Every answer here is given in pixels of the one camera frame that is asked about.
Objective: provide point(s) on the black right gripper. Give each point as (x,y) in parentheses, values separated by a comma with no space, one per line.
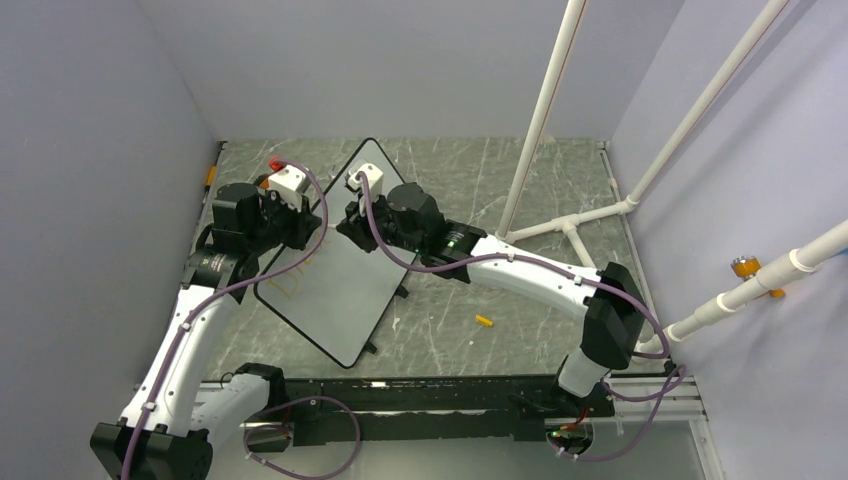
(354,226)

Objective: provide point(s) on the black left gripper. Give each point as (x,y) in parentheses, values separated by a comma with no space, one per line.
(304,220)

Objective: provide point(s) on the white whiteboard black frame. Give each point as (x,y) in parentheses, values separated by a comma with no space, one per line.
(337,297)

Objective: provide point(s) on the yellow marker cap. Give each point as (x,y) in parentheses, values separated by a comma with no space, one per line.
(483,321)

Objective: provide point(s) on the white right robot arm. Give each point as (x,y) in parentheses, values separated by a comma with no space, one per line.
(607,300)

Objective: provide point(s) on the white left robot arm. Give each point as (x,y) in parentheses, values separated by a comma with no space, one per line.
(164,433)

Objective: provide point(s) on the orange-black screwdriver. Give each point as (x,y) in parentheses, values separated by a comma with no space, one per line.
(210,178)

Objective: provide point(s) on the orange clamp on pipe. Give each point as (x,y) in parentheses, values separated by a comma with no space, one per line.
(745,267)

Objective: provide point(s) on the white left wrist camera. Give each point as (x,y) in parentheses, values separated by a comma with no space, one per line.
(288,181)

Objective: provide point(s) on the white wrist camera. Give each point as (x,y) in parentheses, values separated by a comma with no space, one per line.
(366,181)
(288,181)

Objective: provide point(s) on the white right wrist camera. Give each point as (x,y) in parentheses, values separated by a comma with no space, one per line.
(366,181)

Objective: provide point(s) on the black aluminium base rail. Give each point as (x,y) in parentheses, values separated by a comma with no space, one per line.
(317,411)

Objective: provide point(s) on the white PVC pipe frame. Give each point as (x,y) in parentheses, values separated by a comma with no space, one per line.
(604,55)

